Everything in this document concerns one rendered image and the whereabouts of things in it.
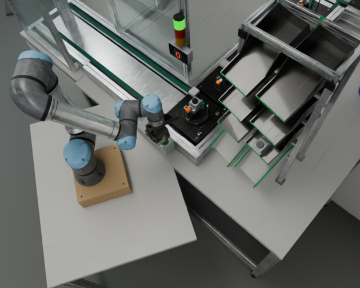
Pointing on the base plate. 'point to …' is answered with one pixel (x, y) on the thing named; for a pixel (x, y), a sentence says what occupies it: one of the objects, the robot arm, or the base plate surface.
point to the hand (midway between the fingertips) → (164, 139)
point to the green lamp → (179, 24)
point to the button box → (152, 141)
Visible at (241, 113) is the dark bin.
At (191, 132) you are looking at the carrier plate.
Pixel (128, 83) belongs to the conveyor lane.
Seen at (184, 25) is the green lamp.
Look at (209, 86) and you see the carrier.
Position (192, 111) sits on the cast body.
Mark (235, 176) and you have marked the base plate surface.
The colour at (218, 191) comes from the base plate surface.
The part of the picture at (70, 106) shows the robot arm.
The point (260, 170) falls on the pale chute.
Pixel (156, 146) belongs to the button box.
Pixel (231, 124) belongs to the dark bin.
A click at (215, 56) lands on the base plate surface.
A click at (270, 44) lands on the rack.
